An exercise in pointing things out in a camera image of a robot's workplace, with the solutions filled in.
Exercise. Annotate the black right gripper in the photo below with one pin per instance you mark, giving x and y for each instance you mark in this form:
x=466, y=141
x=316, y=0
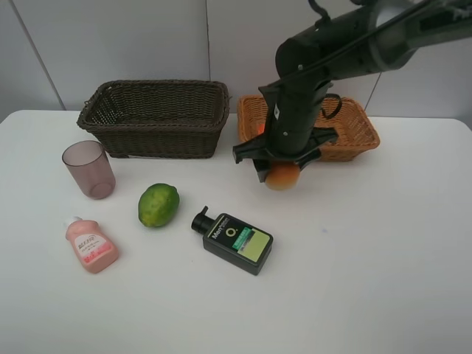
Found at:
x=290, y=133

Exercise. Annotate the black men's lotion bottle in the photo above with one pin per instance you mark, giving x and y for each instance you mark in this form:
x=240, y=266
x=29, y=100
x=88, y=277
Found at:
x=234, y=240

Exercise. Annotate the translucent purple plastic cup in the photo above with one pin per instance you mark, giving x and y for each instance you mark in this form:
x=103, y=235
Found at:
x=88, y=164

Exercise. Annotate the pink detergent bottle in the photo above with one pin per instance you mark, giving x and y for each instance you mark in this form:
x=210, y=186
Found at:
x=92, y=247

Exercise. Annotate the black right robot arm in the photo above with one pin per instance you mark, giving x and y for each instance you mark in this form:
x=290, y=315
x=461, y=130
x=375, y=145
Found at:
x=378, y=36

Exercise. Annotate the tan wicker basket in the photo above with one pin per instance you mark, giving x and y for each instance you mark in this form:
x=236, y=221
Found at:
x=356, y=133

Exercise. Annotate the green lime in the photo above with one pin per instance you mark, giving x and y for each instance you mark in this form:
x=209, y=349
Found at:
x=158, y=205

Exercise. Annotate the dark brown wicker basket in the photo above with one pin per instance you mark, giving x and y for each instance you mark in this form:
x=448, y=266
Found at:
x=157, y=119

